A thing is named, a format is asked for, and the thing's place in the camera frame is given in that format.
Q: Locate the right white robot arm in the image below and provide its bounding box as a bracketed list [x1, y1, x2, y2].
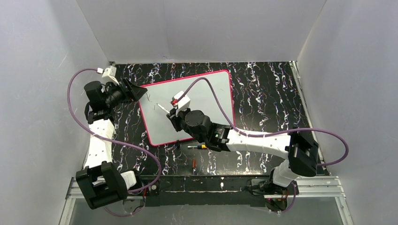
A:
[166, 109, 319, 195]

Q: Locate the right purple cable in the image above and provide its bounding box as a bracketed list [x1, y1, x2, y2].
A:
[174, 77, 350, 215]

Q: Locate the pink framed whiteboard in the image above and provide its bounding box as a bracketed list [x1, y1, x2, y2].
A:
[137, 69, 235, 147]

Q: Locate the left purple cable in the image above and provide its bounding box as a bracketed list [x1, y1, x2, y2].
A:
[67, 68, 162, 217]

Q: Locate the yellow handled screwdriver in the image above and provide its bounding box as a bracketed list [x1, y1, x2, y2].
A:
[187, 144, 207, 150]

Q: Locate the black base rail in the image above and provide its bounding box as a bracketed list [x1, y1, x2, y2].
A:
[126, 175, 282, 207]

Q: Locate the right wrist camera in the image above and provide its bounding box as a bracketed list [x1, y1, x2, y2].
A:
[171, 91, 191, 113]

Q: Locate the white marker pen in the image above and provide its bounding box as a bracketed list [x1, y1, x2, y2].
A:
[157, 104, 169, 114]

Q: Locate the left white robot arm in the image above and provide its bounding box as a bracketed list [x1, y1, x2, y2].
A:
[76, 78, 147, 209]

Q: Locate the purple cable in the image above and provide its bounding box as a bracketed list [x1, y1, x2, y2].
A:
[174, 77, 350, 215]
[67, 68, 162, 217]

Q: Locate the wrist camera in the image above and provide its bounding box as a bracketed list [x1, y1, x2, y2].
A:
[171, 91, 191, 113]
[102, 66, 120, 85]

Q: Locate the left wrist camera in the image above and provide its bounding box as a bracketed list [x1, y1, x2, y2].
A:
[102, 66, 120, 85]

